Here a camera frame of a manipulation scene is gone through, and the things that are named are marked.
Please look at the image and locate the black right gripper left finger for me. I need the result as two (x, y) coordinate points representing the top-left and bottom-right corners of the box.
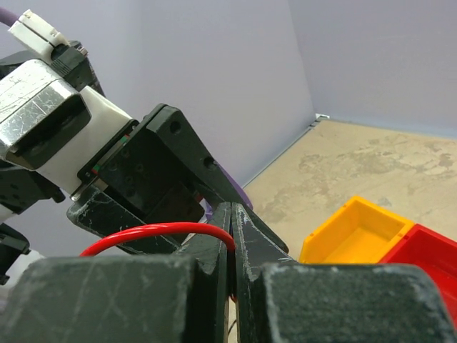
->
(0, 202), (237, 343)

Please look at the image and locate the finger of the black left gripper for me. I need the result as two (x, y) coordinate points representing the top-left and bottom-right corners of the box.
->
(66, 186), (181, 254)
(144, 104), (250, 208)

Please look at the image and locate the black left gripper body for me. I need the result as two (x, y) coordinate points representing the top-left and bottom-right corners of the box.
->
(78, 121), (204, 224)

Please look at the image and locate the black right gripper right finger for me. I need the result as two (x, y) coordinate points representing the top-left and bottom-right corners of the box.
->
(231, 203), (456, 342)

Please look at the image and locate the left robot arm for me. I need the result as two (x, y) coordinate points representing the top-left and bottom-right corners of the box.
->
(1, 46), (250, 237)

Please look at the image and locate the yellow plastic bin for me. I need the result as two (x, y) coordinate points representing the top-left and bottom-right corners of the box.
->
(298, 196), (415, 264)

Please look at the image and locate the red plastic bin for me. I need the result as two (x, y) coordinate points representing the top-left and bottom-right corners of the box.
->
(380, 224), (456, 322)

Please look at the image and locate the aluminium table frame rail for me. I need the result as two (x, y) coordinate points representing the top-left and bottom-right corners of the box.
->
(243, 114), (331, 189)

